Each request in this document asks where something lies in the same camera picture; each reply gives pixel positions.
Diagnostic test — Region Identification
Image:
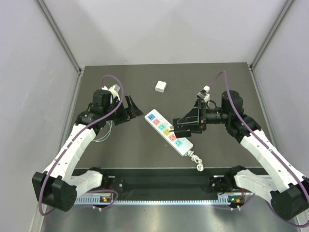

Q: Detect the grey slotted cable duct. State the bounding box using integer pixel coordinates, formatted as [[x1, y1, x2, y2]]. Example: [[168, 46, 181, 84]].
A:
[[74, 193, 244, 205]]

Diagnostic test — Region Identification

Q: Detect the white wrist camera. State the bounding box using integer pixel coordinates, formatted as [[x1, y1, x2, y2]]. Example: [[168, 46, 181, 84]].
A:
[[101, 84, 120, 99], [197, 86, 211, 103]]

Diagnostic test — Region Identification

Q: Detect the thin teal white cable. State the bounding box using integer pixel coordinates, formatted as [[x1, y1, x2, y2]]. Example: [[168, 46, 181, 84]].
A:
[[94, 120, 114, 143]]

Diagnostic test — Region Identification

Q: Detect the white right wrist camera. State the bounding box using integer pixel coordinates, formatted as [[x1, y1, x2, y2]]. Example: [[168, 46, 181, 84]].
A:
[[197, 86, 211, 103]]

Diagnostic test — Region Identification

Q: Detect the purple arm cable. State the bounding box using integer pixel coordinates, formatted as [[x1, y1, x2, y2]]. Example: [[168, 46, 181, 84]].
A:
[[38, 74, 125, 216], [209, 70, 309, 228]]

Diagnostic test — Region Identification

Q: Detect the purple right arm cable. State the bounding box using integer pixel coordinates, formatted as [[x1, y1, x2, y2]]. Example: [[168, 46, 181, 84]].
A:
[[209, 70, 309, 228]]

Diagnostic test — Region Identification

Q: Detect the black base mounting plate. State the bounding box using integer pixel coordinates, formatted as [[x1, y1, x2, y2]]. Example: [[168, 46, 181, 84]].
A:
[[72, 168, 244, 195]]

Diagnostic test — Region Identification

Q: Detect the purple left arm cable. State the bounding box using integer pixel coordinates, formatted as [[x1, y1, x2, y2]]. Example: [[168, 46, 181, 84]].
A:
[[38, 74, 125, 216]]

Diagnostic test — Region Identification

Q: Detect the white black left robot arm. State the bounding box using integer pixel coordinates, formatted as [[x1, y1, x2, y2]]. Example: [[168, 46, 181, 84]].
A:
[[32, 87, 143, 212]]

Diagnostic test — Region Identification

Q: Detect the white multicolour power strip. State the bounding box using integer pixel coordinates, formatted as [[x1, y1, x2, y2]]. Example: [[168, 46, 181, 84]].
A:
[[144, 109, 193, 156]]

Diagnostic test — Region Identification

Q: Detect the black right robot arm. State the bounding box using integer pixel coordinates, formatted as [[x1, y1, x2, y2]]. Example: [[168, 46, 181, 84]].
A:
[[172, 90, 309, 220]]

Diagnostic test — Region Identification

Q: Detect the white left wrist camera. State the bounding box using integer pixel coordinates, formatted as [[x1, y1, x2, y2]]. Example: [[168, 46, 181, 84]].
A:
[[101, 84, 120, 99]]

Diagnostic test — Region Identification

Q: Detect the white cube charger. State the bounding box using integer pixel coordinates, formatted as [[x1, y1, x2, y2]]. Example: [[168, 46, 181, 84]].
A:
[[155, 81, 167, 93]]

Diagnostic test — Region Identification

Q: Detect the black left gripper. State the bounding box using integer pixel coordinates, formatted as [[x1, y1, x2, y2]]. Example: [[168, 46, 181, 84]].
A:
[[103, 95, 143, 125]]

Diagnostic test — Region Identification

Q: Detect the white coiled power cord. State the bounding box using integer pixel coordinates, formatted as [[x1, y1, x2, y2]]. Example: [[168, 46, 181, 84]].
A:
[[185, 150, 205, 173]]

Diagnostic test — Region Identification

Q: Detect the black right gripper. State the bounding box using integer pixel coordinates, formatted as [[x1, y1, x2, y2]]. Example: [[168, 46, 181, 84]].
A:
[[178, 98, 230, 133]]

